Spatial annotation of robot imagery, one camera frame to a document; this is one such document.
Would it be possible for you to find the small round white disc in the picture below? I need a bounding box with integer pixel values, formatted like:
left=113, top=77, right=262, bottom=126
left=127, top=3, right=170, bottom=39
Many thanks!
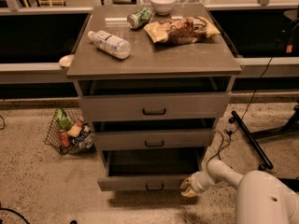
left=59, top=54, right=74, bottom=67

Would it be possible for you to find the black wheeled stand base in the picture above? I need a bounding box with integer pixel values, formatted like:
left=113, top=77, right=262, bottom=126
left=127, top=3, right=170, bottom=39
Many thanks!
left=229, top=105, right=299, bottom=171

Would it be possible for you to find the grey bottom drawer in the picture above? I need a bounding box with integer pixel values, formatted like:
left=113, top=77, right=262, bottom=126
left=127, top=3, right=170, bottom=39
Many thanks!
left=98, top=147, right=206, bottom=191

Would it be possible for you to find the brown yellow chip bag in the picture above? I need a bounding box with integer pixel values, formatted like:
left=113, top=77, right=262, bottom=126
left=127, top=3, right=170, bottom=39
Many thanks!
left=144, top=16, right=221, bottom=45

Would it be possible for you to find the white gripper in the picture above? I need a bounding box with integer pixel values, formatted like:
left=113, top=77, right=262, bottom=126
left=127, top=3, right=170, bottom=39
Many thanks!
left=180, top=171, right=215, bottom=198

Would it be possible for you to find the grey top drawer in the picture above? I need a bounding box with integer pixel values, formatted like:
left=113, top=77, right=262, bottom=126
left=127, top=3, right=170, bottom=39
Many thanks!
left=78, top=91, right=231, bottom=121

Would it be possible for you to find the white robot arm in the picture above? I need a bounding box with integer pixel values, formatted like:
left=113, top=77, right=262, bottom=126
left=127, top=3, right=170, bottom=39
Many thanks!
left=180, top=160, right=299, bottom=224

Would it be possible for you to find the green chip bag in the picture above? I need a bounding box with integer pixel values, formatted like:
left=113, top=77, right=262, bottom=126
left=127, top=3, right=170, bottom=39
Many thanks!
left=54, top=108, right=72, bottom=131

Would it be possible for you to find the white bowl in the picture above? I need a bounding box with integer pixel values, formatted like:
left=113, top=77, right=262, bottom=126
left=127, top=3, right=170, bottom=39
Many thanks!
left=150, top=0, right=176, bottom=15

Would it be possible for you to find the clear plastic water bottle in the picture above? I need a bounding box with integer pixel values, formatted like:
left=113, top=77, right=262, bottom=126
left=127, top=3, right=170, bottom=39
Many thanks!
left=88, top=30, right=131, bottom=60

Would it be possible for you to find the green soda can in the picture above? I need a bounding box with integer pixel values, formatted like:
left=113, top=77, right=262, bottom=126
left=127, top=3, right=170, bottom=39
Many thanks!
left=127, top=7, right=153, bottom=30

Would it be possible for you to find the grey drawer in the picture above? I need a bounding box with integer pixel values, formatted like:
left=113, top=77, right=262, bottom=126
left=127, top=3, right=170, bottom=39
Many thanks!
left=98, top=147, right=206, bottom=191
left=78, top=91, right=231, bottom=121
left=93, top=119, right=215, bottom=150

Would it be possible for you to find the black wire basket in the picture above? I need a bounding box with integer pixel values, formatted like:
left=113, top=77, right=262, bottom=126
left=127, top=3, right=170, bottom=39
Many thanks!
left=45, top=108, right=95, bottom=156

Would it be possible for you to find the grey drawer cabinet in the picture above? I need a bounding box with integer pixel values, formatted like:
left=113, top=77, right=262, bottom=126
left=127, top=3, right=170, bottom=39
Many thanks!
left=66, top=3, right=243, bottom=161

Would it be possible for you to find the black floor cable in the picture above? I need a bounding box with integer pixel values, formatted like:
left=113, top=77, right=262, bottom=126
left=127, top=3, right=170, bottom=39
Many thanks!
left=205, top=57, right=275, bottom=170

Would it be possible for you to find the grey middle drawer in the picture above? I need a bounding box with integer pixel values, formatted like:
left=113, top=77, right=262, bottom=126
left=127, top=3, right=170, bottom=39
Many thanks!
left=93, top=119, right=215, bottom=150

